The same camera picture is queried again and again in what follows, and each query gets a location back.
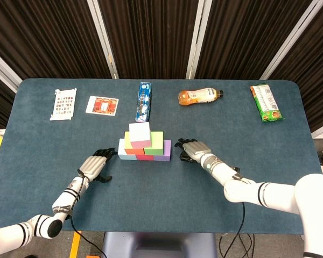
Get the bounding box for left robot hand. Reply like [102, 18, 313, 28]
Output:
[78, 147, 118, 183]

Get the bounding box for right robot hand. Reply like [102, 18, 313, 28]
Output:
[174, 138, 213, 164]

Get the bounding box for light blue cube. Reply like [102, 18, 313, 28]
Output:
[117, 138, 137, 161]

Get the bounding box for purple cube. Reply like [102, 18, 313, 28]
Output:
[153, 139, 172, 162]

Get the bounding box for orange yellow cube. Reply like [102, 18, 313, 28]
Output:
[124, 131, 145, 155]

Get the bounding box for green cube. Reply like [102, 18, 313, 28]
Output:
[144, 131, 164, 156]

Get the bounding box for pink cube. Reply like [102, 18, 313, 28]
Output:
[128, 121, 152, 150]

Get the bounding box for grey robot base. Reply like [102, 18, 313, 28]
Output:
[101, 231, 218, 258]

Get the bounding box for orange drink bottle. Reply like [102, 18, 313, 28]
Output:
[178, 87, 224, 107]

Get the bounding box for red and white card packet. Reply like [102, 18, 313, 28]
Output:
[85, 95, 120, 117]

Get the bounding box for white sticker sheet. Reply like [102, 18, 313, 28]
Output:
[49, 88, 78, 121]

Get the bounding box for blue felt table cover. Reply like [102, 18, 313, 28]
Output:
[0, 77, 322, 234]

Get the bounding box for blue biscuit box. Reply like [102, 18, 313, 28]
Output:
[135, 82, 152, 124]

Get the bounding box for green snack bag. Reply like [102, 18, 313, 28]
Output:
[249, 84, 285, 123]

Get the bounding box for dark brown curtain panel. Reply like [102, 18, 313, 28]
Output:
[0, 0, 114, 80]
[0, 70, 17, 130]
[97, 0, 200, 80]
[194, 0, 312, 80]
[268, 0, 323, 133]

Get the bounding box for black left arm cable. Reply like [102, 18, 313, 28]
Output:
[69, 174, 108, 258]

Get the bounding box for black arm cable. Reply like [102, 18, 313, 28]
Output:
[69, 174, 108, 258]
[226, 201, 246, 258]

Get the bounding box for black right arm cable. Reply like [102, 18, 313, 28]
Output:
[226, 201, 246, 258]

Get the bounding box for black floor cable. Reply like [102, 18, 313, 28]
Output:
[219, 233, 256, 258]

